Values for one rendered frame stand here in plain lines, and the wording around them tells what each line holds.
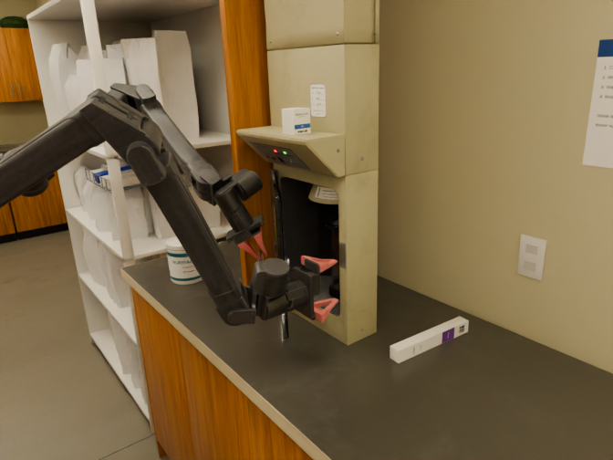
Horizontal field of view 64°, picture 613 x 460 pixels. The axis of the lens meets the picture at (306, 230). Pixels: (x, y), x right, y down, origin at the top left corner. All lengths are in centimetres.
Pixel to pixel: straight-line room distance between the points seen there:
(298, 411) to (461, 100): 94
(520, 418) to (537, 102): 74
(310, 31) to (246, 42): 25
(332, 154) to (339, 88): 15
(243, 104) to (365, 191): 44
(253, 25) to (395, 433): 109
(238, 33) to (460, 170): 74
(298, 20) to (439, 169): 61
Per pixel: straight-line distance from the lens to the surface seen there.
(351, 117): 119
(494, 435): 115
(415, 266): 171
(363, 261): 131
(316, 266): 104
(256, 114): 147
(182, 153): 134
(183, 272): 180
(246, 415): 141
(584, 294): 141
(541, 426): 120
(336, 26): 120
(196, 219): 88
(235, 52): 144
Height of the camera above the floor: 166
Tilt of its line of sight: 18 degrees down
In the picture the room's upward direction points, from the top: 2 degrees counter-clockwise
